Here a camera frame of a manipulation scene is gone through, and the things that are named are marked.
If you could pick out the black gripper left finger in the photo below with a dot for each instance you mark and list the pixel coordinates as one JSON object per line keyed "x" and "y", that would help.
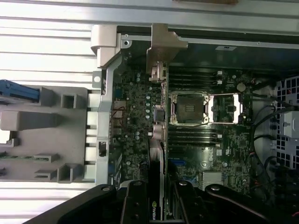
{"x": 135, "y": 205}

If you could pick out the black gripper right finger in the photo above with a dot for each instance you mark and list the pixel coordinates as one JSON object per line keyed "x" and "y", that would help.
{"x": 191, "y": 205}

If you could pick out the silver chipset heatsink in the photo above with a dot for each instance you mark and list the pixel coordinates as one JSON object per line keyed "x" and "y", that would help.
{"x": 211, "y": 179}

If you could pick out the green motherboard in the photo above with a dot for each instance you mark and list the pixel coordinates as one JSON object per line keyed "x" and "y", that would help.
{"x": 135, "y": 112}

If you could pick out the open dark PC case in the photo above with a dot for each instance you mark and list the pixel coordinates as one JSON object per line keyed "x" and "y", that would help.
{"x": 102, "y": 116}

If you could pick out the CPU socket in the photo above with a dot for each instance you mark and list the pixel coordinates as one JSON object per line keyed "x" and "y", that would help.
{"x": 189, "y": 108}

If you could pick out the metal socket cover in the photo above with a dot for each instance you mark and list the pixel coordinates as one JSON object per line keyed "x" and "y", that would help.
{"x": 226, "y": 109}

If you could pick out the grey parts rack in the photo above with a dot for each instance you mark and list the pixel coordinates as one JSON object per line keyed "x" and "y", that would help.
{"x": 46, "y": 140}

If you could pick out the silver coin battery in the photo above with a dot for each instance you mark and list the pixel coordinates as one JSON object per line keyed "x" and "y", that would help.
{"x": 241, "y": 87}

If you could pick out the perforated metal drive cage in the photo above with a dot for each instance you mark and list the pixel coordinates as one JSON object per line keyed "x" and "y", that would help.
{"x": 290, "y": 123}

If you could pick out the green RAM stick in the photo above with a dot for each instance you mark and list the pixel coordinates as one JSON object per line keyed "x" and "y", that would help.
{"x": 11, "y": 157}

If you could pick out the hard disk in blue caddy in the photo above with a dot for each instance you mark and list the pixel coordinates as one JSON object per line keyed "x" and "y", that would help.
{"x": 18, "y": 92}

